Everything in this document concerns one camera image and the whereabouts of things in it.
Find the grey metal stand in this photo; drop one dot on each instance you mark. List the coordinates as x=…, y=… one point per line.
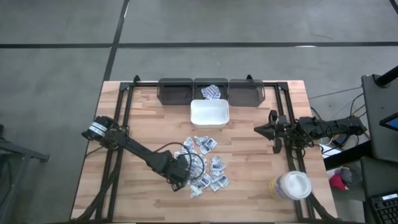
x=21, y=154

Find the black cart post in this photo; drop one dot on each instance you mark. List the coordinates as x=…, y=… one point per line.
x=387, y=77

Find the green white packet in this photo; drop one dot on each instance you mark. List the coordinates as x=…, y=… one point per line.
x=195, y=190

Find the grey fabric bundle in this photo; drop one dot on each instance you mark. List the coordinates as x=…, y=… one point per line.
x=346, y=174

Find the blue striped bandage packet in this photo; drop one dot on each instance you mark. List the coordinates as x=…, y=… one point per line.
x=214, y=89
x=216, y=96
x=206, y=92

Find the white paper sheet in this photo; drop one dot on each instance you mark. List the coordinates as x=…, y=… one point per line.
x=330, y=151

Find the grey plastic bin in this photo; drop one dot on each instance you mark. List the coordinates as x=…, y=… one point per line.
x=246, y=92
x=199, y=93
x=175, y=93

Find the Lysol wipes canister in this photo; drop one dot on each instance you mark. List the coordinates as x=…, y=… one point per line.
x=290, y=185

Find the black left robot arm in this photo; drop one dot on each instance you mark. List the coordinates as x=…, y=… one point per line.
x=136, y=149

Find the red cloth bag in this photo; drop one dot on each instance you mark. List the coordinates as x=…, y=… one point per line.
x=337, y=182

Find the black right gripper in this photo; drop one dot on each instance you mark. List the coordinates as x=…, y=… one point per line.
x=281, y=129

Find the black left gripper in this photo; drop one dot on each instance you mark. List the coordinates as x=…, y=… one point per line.
x=179, y=170

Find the blue screen display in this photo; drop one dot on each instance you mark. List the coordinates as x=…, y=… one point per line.
x=390, y=123

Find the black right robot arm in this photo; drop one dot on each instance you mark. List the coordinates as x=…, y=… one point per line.
x=342, y=124

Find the black keyboard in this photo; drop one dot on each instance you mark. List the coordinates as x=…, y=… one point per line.
x=385, y=210

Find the dark grey side cart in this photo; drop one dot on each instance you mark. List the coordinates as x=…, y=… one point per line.
x=379, y=124

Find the white plastic bin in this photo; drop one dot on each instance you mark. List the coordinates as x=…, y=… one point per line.
x=210, y=113

